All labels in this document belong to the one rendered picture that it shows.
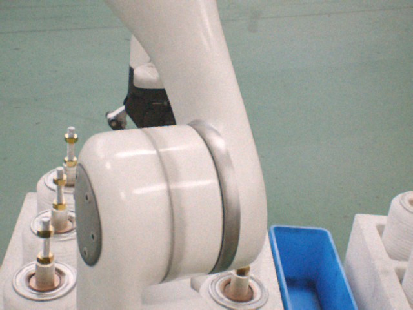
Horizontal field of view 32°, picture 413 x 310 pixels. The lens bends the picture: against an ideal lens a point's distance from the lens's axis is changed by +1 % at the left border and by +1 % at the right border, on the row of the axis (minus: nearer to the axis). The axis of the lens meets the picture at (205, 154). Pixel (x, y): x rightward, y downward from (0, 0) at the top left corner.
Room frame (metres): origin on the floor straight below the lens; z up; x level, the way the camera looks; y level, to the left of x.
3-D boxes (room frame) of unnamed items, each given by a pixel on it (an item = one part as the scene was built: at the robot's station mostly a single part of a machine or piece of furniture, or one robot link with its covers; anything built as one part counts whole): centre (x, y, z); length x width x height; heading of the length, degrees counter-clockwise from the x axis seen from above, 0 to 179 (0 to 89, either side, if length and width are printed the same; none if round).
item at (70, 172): (0.92, 0.20, 0.26); 0.02 x 0.02 x 0.03
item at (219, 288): (0.71, -0.06, 0.25); 0.08 x 0.08 x 0.01
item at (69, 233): (0.80, 0.19, 0.25); 0.08 x 0.08 x 0.01
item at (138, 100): (0.81, 0.07, 0.45); 0.08 x 0.08 x 0.09
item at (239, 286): (0.71, -0.06, 0.26); 0.02 x 0.02 x 0.03
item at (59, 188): (0.80, 0.19, 0.30); 0.01 x 0.01 x 0.08; 33
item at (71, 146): (0.92, 0.20, 0.30); 0.01 x 0.01 x 0.08; 66
